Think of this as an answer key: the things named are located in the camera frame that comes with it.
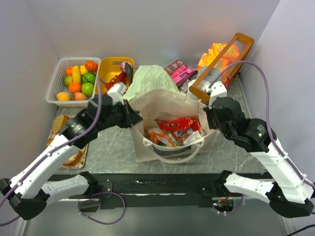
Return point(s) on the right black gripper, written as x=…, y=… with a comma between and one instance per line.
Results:
x=211, y=119

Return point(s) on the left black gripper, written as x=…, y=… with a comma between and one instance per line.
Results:
x=127, y=114

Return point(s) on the beige canvas tote bag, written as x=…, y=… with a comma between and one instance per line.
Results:
x=186, y=144

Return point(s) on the orange snack packet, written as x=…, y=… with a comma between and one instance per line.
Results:
x=158, y=138

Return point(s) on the large red snack bag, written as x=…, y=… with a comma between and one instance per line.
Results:
x=180, y=124

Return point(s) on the light green plastic bag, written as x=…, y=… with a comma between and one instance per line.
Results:
x=150, y=84

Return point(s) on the wooden snack tray box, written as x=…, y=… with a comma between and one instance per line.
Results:
x=220, y=56

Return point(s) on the green snack packet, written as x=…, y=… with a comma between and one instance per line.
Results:
x=164, y=145

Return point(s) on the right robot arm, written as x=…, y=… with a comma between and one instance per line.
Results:
x=290, y=193

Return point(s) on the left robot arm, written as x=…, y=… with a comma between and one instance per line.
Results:
x=29, y=193

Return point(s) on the red toy lobster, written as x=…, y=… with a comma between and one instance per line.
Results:
x=122, y=77

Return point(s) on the pink toy onion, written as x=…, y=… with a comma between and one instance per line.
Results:
x=123, y=65

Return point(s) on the yellow plastic bin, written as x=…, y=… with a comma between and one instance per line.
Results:
x=110, y=67

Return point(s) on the pink box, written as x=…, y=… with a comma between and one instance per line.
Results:
x=181, y=75

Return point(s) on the toy peach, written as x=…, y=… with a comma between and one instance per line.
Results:
x=78, y=96

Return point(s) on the orange cracker boxes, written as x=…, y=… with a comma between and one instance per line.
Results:
x=225, y=60

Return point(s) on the orange toy pumpkin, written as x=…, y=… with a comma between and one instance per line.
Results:
x=91, y=66

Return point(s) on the toy orange fruit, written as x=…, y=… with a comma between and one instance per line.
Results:
x=74, y=87

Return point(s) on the dark red box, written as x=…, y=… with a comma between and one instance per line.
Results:
x=173, y=66

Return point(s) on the yellow toy corn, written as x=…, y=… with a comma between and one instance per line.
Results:
x=76, y=74

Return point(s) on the toy bread slice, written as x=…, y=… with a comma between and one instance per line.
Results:
x=58, y=123

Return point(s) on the floral bread tray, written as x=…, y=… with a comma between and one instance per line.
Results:
x=77, y=161

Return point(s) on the yellow toy mango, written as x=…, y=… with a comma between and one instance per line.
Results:
x=63, y=96

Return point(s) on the white plastic fruit basket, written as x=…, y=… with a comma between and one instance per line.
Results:
x=56, y=83

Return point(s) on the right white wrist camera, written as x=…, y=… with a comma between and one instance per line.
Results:
x=217, y=90

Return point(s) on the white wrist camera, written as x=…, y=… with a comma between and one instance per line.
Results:
x=116, y=92
x=217, y=90

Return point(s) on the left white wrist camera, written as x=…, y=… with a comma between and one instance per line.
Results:
x=116, y=92

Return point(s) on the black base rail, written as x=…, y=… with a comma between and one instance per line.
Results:
x=159, y=190

